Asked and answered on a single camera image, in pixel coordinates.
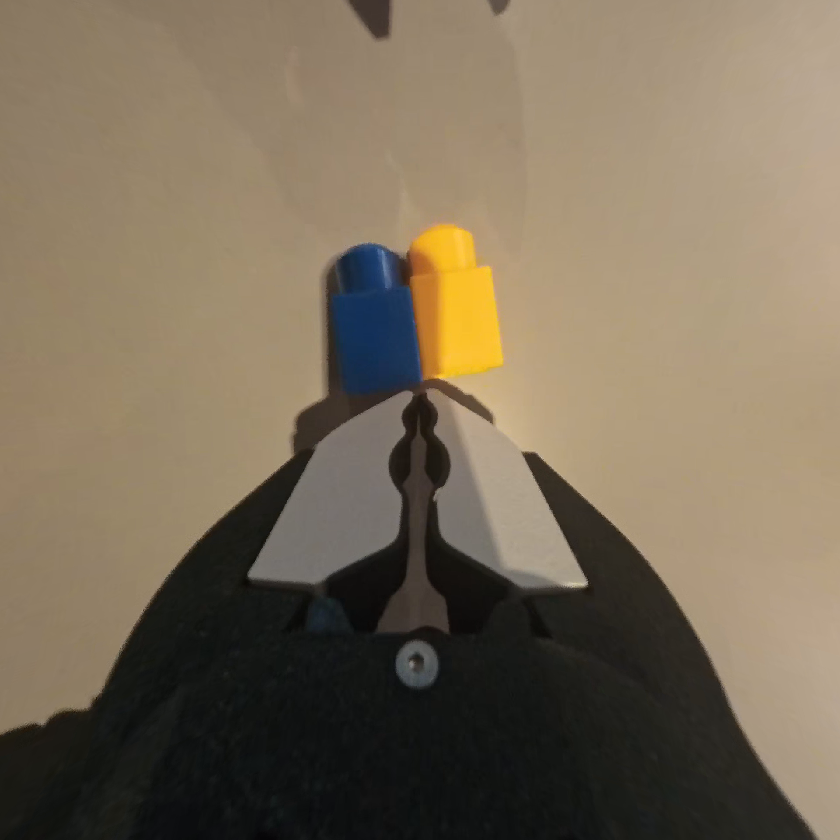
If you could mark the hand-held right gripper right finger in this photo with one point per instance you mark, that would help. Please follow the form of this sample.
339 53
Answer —
505 518

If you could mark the small yellow mega block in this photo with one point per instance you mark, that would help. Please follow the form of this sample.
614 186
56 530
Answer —
459 321

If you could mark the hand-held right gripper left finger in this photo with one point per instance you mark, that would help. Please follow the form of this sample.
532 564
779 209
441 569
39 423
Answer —
328 518

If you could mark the small blue mega block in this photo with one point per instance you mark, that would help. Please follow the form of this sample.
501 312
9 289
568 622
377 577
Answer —
374 341

